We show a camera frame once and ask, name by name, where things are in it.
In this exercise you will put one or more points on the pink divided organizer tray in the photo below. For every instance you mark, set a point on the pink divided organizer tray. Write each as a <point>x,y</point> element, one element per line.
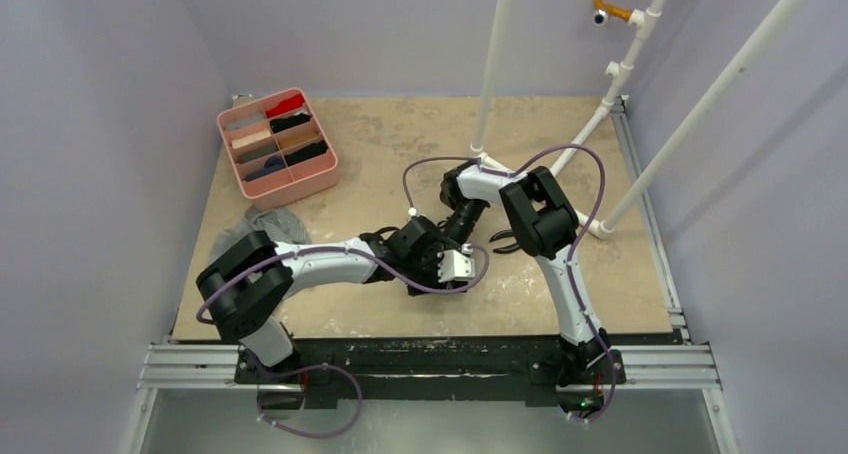
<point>295,182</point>

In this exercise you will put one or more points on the red rolled garment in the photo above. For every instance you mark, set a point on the red rolled garment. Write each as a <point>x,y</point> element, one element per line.
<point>285,106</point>

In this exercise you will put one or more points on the black rolled garment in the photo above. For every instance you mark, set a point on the black rolled garment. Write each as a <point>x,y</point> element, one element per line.
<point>284,123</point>
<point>305,153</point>

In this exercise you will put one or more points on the aluminium rail frame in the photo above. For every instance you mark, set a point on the aluminium rail frame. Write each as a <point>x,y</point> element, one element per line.
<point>652,362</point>

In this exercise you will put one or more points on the grey striped underwear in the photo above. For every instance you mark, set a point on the grey striped underwear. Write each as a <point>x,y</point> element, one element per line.
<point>280,224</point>

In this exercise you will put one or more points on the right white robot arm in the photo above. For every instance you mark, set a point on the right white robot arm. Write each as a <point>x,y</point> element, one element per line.
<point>545,226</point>

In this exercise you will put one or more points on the navy rolled garment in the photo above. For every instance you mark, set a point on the navy rolled garment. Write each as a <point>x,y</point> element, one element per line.
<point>272,164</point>

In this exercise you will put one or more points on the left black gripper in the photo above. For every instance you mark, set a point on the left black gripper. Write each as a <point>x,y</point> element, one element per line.
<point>431,282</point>

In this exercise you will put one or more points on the white pvc pipe frame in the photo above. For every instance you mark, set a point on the white pvc pipe frame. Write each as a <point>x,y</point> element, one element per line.
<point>644,23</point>

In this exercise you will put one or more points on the black rolled garment upper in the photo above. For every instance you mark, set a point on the black rolled garment upper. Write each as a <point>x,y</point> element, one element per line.
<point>284,123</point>

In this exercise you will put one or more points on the black rolled garment lower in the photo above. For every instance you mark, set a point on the black rolled garment lower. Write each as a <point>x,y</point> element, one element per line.
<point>305,153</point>

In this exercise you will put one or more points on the orange mounted camera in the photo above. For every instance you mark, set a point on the orange mounted camera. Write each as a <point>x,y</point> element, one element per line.
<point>604,11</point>

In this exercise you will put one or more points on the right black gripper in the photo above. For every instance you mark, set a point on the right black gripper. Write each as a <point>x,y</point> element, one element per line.
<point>505,240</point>

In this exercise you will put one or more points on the beige rolled garment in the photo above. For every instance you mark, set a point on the beige rolled garment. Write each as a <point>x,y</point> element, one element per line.
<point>250,139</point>

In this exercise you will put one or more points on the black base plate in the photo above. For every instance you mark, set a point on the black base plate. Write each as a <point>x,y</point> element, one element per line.
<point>536,370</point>

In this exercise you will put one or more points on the dark grey rolled garment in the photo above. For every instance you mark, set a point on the dark grey rolled garment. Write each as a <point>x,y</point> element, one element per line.
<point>258,152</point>

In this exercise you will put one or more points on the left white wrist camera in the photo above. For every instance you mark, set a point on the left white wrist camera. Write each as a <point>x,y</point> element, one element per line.
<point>456,265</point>

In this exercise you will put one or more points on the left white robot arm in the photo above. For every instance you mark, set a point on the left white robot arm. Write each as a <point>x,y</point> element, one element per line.
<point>243,287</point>

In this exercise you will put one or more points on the black underwear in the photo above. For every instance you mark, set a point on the black underwear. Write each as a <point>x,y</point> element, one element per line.
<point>451,287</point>

